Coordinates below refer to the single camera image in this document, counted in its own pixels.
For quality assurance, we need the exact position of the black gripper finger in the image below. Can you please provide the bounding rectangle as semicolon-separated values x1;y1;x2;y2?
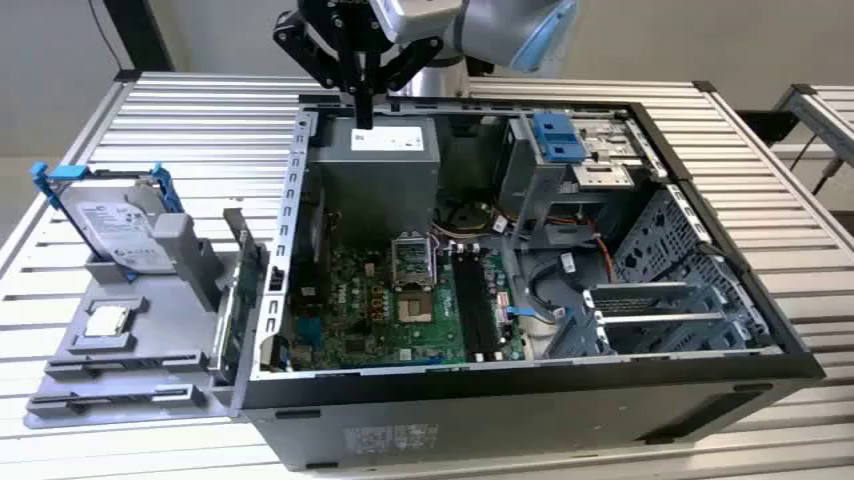
270;10;365;129
363;39;445;129

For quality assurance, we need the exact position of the RAM slot with white latches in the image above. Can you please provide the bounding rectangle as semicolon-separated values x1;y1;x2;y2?
473;243;507;362
459;243;491;362

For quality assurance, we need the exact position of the blue drive bay latch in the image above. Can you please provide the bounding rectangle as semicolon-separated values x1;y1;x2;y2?
531;112;580;164

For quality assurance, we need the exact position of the grey power supply unit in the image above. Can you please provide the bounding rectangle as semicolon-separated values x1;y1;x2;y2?
307;113;441;251

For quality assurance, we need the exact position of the grey metal drive cage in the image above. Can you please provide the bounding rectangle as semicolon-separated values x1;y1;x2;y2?
496;112;668;251

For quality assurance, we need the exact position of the metal socket cover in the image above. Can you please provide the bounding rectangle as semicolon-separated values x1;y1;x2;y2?
389;230;433;292

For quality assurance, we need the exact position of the blue disk carrier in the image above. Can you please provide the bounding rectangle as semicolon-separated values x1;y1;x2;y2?
29;160;185;281

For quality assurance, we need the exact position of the green graphics card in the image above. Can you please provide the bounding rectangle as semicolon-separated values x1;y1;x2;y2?
204;207;273;384

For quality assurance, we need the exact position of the green motherboard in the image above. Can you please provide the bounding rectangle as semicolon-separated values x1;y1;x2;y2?
289;239;535;372

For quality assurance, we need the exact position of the CPU socket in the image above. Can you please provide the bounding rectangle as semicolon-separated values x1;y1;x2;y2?
397;291;440;326

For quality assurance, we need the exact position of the black rectangular object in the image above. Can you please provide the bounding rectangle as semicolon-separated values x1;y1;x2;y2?
736;108;800;147

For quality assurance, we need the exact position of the grey metal disk bay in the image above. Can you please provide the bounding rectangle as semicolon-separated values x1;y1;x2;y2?
579;279;782;359

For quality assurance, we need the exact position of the grey parts rack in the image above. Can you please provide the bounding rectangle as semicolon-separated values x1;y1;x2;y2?
22;212;274;431

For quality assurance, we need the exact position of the blue expansion slot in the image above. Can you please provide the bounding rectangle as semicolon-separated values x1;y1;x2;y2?
337;355;447;371

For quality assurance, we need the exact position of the silver CPU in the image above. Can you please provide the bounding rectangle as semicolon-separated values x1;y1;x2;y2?
78;305;132;335

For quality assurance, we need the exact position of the small metal slat table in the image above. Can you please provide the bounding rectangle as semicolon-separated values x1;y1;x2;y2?
772;83;854;166

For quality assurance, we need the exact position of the black and grey PC case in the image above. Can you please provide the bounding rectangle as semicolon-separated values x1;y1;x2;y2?
236;92;828;474

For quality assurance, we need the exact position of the black metal post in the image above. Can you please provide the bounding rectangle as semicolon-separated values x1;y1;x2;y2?
102;0;176;72

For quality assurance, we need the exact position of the white and yellow wire bundle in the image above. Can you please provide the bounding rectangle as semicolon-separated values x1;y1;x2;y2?
429;219;512;244

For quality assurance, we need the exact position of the wire locking lever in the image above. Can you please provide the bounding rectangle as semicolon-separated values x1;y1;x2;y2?
425;230;443;294

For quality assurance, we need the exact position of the orange data wire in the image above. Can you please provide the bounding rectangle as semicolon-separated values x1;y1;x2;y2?
595;233;616;287

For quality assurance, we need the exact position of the thick black cable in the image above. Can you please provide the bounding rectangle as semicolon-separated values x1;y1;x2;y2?
527;252;583;322

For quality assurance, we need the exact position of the cable with silver plug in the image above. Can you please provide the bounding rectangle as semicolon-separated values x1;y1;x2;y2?
791;132;843;197

